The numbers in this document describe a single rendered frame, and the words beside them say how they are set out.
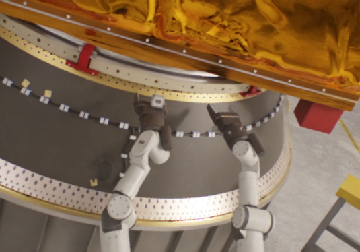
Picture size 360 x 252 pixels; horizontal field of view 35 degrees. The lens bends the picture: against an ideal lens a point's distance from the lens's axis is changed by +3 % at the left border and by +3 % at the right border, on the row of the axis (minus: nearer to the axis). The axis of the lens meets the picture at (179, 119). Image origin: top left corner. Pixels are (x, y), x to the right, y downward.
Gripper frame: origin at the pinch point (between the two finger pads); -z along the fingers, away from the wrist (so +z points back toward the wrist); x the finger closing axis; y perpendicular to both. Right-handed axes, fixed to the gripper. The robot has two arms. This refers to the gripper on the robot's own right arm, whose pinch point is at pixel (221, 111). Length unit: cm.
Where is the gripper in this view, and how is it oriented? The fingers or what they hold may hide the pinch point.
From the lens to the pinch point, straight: 220.2
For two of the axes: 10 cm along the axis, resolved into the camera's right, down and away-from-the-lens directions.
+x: 8.5, 0.2, 5.2
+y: 3.9, -6.9, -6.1
